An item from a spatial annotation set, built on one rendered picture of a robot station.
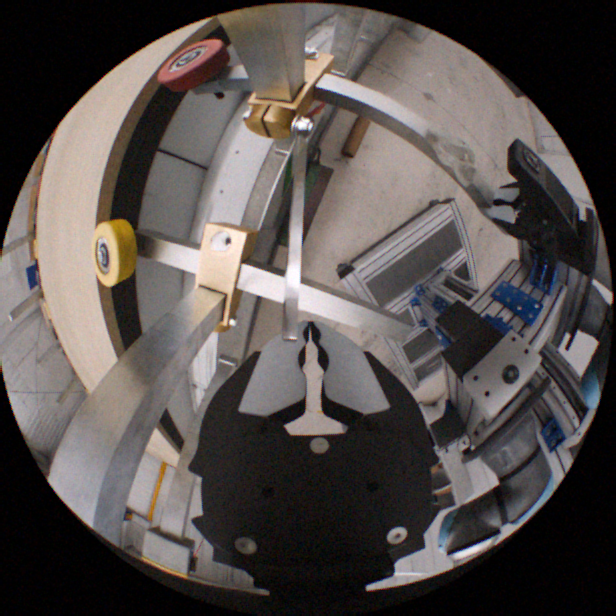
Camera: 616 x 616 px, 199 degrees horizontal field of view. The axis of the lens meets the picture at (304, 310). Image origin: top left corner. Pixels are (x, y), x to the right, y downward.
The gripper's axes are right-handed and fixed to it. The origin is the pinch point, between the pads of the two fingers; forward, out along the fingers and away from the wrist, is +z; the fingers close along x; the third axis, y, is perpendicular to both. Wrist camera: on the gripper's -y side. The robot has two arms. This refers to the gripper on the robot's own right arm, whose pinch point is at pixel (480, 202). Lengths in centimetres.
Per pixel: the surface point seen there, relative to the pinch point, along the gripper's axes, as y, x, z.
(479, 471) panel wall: 229, -125, -48
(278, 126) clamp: -28.5, -8.5, -3.3
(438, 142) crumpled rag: -13.6, -1.6, -4.4
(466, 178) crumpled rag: -8.0, -2.3, -3.9
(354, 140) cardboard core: -16, 40, 75
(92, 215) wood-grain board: -50, -21, -7
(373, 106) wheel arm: -21.2, -1.5, -3.4
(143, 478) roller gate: -316, -769, -91
